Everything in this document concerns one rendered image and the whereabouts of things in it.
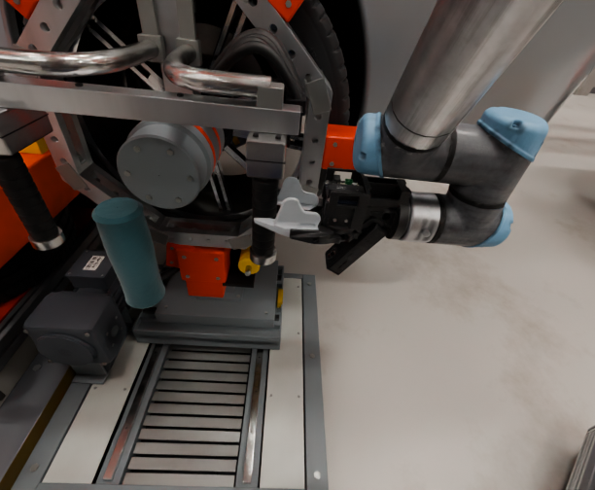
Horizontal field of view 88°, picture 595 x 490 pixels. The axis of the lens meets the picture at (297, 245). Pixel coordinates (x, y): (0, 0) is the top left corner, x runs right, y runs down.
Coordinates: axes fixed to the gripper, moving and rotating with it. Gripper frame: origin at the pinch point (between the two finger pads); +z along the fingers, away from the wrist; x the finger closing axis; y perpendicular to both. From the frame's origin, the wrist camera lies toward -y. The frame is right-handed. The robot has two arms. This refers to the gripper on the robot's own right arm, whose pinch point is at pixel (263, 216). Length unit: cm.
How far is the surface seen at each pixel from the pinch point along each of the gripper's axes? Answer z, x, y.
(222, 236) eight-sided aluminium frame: 11.4, -20.4, -21.4
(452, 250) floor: -105, -99, -83
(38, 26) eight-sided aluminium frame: 37.3, -20.4, 18.0
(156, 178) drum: 17.6, -6.0, 1.5
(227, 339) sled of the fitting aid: 13, -22, -69
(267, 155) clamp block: -0.3, 1.5, 10.4
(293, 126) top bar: -3.1, -1.5, 13.1
